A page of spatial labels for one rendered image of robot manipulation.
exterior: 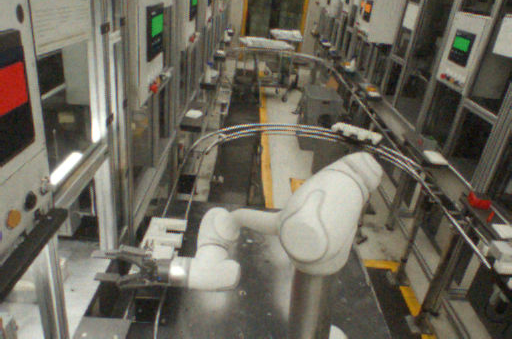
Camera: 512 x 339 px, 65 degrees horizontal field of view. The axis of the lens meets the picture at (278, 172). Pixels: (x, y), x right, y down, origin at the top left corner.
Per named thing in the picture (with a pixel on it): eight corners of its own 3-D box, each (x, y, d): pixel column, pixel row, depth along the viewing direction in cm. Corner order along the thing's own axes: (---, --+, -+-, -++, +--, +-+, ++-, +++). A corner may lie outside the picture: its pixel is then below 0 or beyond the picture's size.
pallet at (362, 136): (329, 137, 314) (332, 125, 310) (336, 133, 326) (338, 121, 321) (374, 151, 300) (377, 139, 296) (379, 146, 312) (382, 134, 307)
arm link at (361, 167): (309, 172, 104) (289, 193, 93) (363, 132, 95) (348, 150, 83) (341, 212, 105) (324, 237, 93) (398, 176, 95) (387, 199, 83)
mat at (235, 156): (275, 230, 330) (275, 229, 329) (202, 224, 324) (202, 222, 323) (263, 70, 852) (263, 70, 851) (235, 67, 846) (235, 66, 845)
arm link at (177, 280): (192, 251, 127) (173, 250, 127) (188, 271, 119) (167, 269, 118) (191, 274, 131) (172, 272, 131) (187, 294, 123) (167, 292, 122)
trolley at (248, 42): (239, 101, 635) (246, 38, 593) (230, 90, 681) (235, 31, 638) (290, 102, 668) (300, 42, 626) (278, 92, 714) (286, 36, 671)
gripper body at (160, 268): (173, 273, 130) (143, 271, 129) (173, 252, 126) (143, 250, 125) (168, 290, 123) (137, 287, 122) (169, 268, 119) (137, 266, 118)
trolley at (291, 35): (299, 88, 762) (308, 35, 720) (269, 85, 749) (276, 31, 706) (290, 77, 835) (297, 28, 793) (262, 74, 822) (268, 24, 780)
